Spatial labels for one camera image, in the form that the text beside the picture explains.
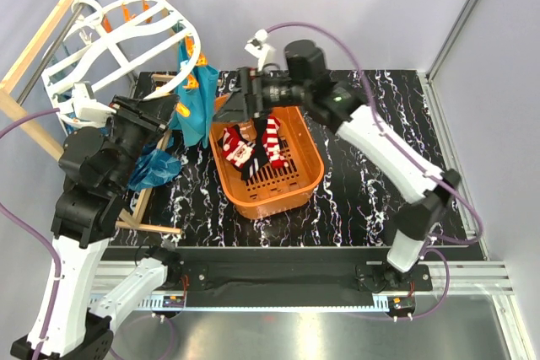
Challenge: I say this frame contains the metal hanging rod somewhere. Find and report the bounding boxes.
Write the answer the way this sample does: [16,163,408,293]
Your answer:
[16,6,84,106]

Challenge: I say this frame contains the red white striped sock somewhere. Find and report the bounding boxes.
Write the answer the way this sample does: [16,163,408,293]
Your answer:
[256,116,289,169]

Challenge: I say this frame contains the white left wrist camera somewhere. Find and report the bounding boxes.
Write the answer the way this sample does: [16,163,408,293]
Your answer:
[58,82,116,128]

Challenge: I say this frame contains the teal fabric garment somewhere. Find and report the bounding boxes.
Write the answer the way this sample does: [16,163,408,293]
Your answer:
[168,35,219,148]

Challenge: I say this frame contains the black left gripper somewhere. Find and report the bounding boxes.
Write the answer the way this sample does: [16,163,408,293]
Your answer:
[105,92,181,189]

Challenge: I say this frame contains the wooden drying rack frame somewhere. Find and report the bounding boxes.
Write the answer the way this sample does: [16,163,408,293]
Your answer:
[1,0,183,235]

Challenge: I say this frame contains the black sock white stripes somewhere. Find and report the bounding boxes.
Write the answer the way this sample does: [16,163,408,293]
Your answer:
[239,118,268,181]

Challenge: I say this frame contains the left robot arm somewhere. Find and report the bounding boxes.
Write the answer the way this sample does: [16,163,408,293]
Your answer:
[1,94,182,359]

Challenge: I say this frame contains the blue patterned fabric garment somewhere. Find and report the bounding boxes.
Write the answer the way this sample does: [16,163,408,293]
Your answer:
[59,117,181,196]

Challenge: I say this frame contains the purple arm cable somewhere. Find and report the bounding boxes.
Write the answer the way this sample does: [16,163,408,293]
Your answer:
[265,21,485,319]
[0,109,62,360]

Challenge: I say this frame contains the orange plastic laundry basket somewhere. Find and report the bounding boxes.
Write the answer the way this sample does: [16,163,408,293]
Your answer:
[209,107,325,219]

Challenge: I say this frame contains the orange clothes clip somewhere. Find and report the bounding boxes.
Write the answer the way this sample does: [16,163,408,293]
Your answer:
[185,36,196,57]
[183,73,199,89]
[197,53,208,67]
[175,102,191,118]

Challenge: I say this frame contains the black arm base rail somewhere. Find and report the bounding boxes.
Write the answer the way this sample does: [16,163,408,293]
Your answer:
[177,247,433,311]

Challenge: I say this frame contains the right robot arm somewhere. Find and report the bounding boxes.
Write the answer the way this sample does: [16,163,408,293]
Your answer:
[213,40,461,290]

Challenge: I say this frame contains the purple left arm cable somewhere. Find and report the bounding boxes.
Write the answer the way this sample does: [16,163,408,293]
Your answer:
[0,109,62,360]

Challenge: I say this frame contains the red white santa sock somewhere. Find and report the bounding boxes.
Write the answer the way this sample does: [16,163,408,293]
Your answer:
[219,125,254,169]

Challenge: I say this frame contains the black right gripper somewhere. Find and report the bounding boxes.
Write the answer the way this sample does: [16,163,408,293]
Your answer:
[212,67,309,124]

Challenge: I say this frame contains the white round clip hanger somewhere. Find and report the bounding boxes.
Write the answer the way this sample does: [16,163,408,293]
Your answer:
[41,0,203,105]

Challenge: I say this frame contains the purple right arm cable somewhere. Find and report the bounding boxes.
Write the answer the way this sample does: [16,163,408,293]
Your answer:
[265,21,485,319]

